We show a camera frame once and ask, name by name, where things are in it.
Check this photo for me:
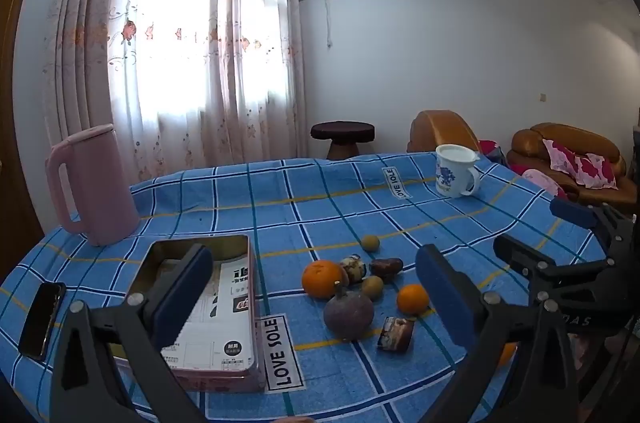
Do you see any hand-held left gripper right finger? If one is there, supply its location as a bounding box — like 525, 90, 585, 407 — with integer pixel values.
415, 244, 593, 423

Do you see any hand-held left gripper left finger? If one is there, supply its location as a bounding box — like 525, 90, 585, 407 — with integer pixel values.
49, 243, 216, 423

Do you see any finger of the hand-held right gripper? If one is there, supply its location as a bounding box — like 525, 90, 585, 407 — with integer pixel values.
492, 233, 615, 287
549, 198, 637, 257

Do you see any small orange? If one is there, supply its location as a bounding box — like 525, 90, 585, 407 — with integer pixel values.
396, 284, 431, 316

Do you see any dark brown date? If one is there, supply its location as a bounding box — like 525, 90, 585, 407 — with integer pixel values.
369, 257, 404, 277

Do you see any metal tin box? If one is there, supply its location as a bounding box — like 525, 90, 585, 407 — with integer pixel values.
112, 234, 266, 394

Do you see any purple round fruit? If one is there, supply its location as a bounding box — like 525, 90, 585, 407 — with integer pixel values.
323, 281, 375, 343

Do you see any large orange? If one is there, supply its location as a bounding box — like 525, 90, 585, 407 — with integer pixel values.
301, 260, 350, 301

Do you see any printed paper sheet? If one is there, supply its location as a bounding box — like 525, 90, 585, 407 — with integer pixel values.
160, 255, 256, 371

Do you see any pink cushion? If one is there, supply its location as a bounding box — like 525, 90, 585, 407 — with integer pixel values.
522, 168, 568, 200

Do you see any pink floral pillow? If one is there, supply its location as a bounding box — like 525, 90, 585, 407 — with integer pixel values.
542, 139, 617, 190

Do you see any brown snack packet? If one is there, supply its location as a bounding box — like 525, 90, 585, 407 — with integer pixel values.
376, 316, 416, 352

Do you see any orange leather sofa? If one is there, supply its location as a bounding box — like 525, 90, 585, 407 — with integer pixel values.
506, 123, 628, 204

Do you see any white mug blue print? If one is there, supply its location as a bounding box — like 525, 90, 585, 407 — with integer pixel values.
434, 144, 482, 199

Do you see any pink electric kettle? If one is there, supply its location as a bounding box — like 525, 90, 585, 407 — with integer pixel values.
45, 124, 141, 248

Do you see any black smartphone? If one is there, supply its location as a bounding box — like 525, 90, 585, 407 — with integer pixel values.
18, 282, 67, 360

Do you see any orange leather armchair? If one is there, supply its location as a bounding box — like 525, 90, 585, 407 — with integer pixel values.
407, 110, 481, 154

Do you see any blue plaid tablecloth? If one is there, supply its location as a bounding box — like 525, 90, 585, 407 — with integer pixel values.
0, 152, 640, 423

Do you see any dark round stool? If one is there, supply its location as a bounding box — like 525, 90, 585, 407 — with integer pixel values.
310, 121, 376, 160

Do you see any brown wooden door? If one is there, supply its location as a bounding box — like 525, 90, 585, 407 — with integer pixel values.
0, 0, 33, 279

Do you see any sheer floral curtain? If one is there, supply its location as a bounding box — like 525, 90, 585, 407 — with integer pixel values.
107, 0, 307, 184

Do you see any pink pleated curtain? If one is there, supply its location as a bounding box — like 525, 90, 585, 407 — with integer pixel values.
15, 0, 131, 214

